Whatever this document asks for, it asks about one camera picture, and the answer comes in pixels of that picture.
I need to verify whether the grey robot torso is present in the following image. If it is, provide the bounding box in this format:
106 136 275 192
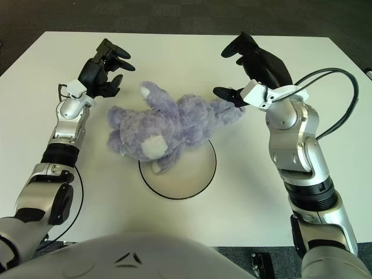
0 232 372 279

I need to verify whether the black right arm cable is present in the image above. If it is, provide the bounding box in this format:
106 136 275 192
273 68 360 140

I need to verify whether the black metal table bracket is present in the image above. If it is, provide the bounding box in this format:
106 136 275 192
251 252 276 279

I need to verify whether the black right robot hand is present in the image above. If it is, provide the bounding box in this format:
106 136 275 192
213 31 309 111

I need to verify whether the white plate with black rim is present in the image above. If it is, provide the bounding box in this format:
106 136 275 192
138 139 217 201

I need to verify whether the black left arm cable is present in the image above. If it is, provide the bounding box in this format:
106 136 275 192
43 83 85 242

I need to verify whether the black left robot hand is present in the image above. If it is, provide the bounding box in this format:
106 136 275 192
59 38 136 107

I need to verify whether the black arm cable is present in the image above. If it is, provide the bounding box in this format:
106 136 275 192
43 83 85 242
273 68 360 140

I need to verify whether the purple plush doll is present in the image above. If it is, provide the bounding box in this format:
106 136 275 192
106 81 246 175

